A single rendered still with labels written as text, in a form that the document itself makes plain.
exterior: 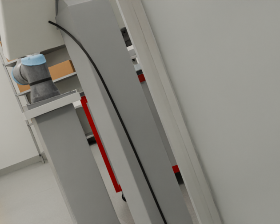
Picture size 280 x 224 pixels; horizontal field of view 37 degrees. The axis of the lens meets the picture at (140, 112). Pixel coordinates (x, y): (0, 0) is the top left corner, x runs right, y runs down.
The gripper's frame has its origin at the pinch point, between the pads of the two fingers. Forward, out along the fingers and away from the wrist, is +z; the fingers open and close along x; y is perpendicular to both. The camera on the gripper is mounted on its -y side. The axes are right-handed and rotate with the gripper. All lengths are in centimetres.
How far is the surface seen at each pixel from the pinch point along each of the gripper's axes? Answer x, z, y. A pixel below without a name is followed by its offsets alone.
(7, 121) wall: 275, 6, -350
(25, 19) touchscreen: -131, -20, 24
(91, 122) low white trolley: -25.4, 27.4, -29.1
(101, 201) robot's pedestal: -74, 63, -12
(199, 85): -174, 16, 83
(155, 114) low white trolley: -14.7, 36.4, 8.3
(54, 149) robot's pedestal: -82, 30, -21
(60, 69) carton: 283, -38, -228
